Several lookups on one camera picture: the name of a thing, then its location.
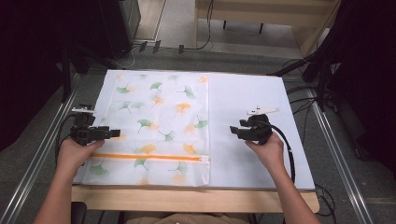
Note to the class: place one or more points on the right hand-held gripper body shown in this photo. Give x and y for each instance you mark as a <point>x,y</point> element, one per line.
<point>260,129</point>

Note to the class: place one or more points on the person's left hand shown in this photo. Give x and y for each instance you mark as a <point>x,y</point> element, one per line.
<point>73,155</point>

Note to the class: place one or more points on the black metal stand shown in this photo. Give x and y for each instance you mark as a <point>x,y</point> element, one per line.
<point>320,74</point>
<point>66,74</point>

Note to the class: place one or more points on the white table mat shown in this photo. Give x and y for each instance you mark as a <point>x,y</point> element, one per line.
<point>249,93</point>

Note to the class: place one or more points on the light wooden bench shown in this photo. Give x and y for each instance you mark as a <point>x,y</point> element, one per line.
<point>264,9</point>

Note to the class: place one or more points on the wooden table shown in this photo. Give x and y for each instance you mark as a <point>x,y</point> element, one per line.
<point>186,199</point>

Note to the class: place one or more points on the black chair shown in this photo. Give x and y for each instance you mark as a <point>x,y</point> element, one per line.
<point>78,213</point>

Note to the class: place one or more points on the person's right hand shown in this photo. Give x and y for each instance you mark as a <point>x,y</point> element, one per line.
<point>269,154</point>

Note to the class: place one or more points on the black cabinet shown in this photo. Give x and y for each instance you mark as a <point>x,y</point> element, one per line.
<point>106,25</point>

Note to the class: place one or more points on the white leaf-print laundry bag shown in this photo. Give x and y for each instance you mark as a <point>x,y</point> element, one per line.
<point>162,124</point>

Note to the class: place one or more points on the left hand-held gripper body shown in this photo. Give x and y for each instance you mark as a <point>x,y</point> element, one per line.
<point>83,133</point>

